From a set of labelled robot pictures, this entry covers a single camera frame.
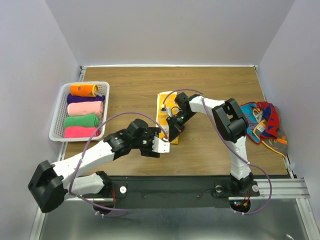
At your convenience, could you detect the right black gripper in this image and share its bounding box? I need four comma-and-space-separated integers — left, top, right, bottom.
166, 110, 196, 142

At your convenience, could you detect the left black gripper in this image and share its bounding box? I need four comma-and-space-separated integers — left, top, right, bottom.
131, 127, 161, 158

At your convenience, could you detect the yellow patterned towel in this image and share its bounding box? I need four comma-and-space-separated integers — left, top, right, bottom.
156, 91, 180, 136

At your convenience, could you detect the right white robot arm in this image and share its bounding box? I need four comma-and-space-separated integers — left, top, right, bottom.
162, 92, 254, 195

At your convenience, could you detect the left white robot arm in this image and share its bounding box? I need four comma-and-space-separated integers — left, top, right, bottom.
27, 118, 170, 213

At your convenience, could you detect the green rolled towel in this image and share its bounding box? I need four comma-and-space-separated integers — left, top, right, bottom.
63, 114, 100, 128

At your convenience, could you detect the light pink rolled towel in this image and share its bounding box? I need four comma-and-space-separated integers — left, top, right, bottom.
67, 101, 103, 118

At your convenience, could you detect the hot pink rolled towel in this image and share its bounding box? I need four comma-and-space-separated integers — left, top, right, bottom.
64, 126, 101, 138

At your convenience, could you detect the orange rolled towel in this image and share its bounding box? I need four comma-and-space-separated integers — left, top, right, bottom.
70, 84, 99, 98

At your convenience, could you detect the teal red-trimmed towel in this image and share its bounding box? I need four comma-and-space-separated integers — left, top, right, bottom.
240, 102, 261, 145

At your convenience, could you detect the purple rolled towel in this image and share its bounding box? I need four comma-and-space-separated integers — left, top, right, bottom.
66, 93, 106, 104

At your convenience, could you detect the white plastic basket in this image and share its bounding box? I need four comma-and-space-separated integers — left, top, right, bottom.
49, 81, 110, 142

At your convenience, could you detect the red blue patterned towel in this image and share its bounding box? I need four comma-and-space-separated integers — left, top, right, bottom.
256, 101, 280, 140

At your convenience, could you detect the grey orange-trimmed towel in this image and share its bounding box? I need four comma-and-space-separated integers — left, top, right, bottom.
259, 128, 288, 159

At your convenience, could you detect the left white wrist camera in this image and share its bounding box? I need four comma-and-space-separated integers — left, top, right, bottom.
152, 136, 171, 154

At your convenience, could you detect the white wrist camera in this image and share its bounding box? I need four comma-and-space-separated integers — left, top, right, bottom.
152, 136, 171, 154
160, 106, 180, 117

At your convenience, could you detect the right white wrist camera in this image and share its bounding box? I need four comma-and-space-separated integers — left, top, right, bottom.
160, 106, 180, 117

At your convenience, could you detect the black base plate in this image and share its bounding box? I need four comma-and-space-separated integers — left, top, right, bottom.
77, 174, 261, 210

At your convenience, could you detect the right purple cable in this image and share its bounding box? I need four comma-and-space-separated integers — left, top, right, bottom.
162, 89, 273, 216

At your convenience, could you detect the aluminium frame rail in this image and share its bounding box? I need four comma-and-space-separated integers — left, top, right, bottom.
251, 178, 310, 200

